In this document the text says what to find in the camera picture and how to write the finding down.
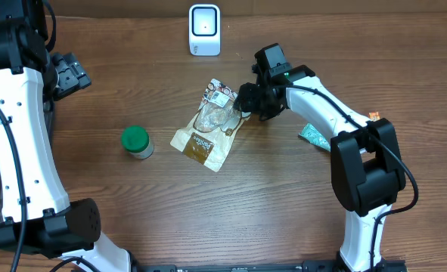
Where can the orange snack packet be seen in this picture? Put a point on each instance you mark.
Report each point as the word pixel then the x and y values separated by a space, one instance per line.
pixel 374 116

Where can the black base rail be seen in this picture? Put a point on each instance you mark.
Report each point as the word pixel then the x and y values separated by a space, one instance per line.
pixel 246 268

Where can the white barcode scanner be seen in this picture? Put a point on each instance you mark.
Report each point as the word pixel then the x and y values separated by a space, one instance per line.
pixel 204 30

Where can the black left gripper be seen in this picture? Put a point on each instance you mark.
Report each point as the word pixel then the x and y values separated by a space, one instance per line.
pixel 76 78

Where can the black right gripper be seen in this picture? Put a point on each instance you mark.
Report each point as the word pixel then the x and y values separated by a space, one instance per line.
pixel 248 102

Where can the beige brown snack pouch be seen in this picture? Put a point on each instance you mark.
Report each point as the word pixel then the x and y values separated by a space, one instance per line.
pixel 208 137

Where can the teal snack packet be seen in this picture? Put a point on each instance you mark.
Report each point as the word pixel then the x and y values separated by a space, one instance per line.
pixel 314 137

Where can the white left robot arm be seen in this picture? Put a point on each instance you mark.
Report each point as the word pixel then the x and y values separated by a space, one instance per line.
pixel 38 217

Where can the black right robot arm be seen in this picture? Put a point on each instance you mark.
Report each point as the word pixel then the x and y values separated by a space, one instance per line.
pixel 368 176

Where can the green lid white jar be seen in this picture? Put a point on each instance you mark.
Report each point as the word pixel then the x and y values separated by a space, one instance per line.
pixel 137 142

